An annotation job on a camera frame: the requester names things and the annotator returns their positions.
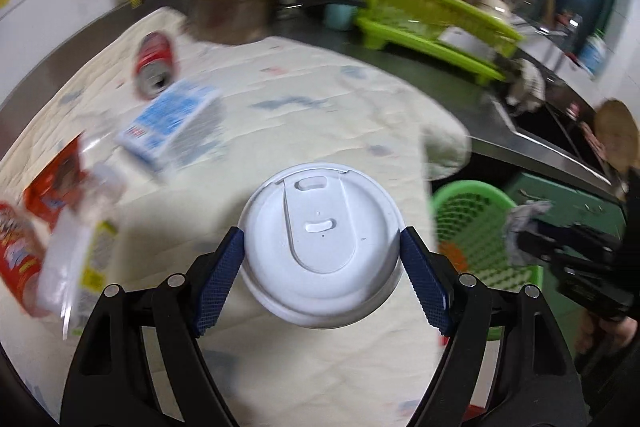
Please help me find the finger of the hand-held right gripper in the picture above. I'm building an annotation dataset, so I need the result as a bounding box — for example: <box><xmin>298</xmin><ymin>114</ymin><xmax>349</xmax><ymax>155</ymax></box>
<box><xmin>517</xmin><ymin>231</ymin><xmax>567</xmax><ymax>269</ymax></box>
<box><xmin>535</xmin><ymin>221</ymin><xmax>620</xmax><ymax>252</ymax></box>

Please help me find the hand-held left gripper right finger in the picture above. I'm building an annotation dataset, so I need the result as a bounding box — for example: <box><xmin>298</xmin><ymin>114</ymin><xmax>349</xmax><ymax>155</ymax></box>
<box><xmin>398</xmin><ymin>226</ymin><xmax>588</xmax><ymax>427</ymax></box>

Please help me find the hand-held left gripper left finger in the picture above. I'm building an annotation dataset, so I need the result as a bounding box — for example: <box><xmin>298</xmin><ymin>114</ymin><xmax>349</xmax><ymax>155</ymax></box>
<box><xmin>60</xmin><ymin>226</ymin><xmax>246</xmax><ymax>427</ymax></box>

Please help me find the green plastic basket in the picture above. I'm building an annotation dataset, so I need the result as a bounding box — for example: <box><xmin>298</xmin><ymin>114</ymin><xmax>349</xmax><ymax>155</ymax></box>
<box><xmin>431</xmin><ymin>181</ymin><xmax>545</xmax><ymax>343</ymax></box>

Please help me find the white lidded cup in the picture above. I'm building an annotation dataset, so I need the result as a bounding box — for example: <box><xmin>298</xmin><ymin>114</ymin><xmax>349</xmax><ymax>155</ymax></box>
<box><xmin>237</xmin><ymin>162</ymin><xmax>405</xmax><ymax>332</ymax></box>

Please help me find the blue and white carton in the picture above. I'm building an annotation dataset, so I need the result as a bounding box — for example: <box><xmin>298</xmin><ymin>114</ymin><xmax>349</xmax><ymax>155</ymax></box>
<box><xmin>114</xmin><ymin>79</ymin><xmax>224</xmax><ymax>172</ymax></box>

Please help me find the red snack packet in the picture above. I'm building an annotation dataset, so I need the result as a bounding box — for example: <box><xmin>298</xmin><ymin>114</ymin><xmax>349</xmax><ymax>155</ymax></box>
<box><xmin>22</xmin><ymin>137</ymin><xmax>88</xmax><ymax>228</ymax></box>

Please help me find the red snack tube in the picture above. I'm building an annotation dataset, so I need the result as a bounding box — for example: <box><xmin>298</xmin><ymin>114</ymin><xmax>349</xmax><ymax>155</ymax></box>
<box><xmin>0</xmin><ymin>202</ymin><xmax>48</xmax><ymax>318</ymax></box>

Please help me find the red soda can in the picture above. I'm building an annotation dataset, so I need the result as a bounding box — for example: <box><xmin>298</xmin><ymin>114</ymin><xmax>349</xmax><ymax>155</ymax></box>
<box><xmin>132</xmin><ymin>32</ymin><xmax>180</xmax><ymax>100</ymax></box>

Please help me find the person's right hand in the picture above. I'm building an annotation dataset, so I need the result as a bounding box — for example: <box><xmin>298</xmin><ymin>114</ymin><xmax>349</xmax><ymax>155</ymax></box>
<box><xmin>577</xmin><ymin>311</ymin><xmax>640</xmax><ymax>354</ymax></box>

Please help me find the orange wrapper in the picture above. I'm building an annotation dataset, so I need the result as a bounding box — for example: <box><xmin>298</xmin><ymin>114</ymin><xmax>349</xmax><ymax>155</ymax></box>
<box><xmin>440</xmin><ymin>242</ymin><xmax>469</xmax><ymax>274</ymax></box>

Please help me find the steel sink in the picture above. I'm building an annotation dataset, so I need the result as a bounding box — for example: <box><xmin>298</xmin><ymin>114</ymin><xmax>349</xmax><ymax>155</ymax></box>
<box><xmin>495</xmin><ymin>99</ymin><xmax>621</xmax><ymax>192</ymax></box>

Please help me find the round wooden board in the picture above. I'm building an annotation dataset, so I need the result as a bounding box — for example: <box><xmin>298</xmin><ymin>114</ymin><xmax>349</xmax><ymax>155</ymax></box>
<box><xmin>595</xmin><ymin>99</ymin><xmax>640</xmax><ymax>172</ymax></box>

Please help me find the white rag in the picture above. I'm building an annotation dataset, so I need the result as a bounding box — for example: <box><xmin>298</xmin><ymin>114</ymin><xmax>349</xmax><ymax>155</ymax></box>
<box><xmin>505</xmin><ymin>57</ymin><xmax>546</xmax><ymax>112</ymax></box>

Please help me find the blue and white bottle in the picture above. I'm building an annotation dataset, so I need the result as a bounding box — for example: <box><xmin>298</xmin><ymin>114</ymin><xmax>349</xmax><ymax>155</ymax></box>
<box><xmin>580</xmin><ymin>32</ymin><xmax>608</xmax><ymax>78</ymax></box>

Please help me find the cream quilted mat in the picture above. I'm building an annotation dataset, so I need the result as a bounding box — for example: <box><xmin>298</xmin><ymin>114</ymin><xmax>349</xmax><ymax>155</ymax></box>
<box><xmin>0</xmin><ymin>7</ymin><xmax>473</xmax><ymax>427</ymax></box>

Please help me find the cleaver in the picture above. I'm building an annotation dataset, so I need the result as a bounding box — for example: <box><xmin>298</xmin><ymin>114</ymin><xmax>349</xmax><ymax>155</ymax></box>
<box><xmin>437</xmin><ymin>27</ymin><xmax>501</xmax><ymax>58</ymax></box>

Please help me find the steel saucepan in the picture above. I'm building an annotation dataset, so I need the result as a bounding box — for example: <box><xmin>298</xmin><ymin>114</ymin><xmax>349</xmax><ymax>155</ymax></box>
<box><xmin>186</xmin><ymin>0</ymin><xmax>286</xmax><ymax>45</ymax></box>

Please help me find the teal bottle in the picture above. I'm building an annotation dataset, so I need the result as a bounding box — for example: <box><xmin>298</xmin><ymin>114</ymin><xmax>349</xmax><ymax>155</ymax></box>
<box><xmin>325</xmin><ymin>3</ymin><xmax>358</xmax><ymax>30</ymax></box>

